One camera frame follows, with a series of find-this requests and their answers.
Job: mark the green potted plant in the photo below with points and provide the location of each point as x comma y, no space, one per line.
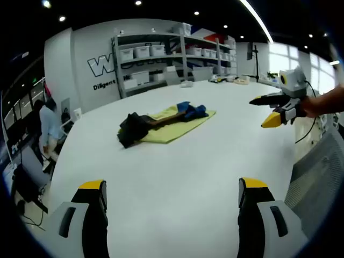
272,75

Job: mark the yellow-green cloth template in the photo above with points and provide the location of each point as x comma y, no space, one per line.
174,131

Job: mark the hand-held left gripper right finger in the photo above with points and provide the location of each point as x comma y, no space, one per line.
252,215

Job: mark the small white object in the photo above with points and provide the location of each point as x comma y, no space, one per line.
187,84

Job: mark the rows of white storage bins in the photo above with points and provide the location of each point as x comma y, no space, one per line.
142,51

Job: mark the black monitor on stand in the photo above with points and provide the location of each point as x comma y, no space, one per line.
249,52

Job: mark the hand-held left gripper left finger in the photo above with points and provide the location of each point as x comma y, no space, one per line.
88,215

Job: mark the white and yellow gadget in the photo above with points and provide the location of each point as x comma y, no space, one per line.
220,78

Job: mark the grey white desk chair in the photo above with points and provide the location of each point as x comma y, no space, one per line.
65,103

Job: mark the beige round tray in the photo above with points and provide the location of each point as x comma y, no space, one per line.
242,81

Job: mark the blue and black garment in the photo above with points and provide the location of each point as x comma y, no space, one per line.
131,129

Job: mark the black backpack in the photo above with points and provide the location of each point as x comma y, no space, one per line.
64,115

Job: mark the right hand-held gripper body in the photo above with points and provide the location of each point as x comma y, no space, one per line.
294,83

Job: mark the long ceiling light strip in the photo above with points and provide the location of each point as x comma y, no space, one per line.
257,18

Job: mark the grey metal shelving unit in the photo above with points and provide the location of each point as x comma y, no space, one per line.
182,53

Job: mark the white cup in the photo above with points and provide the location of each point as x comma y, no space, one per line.
77,113

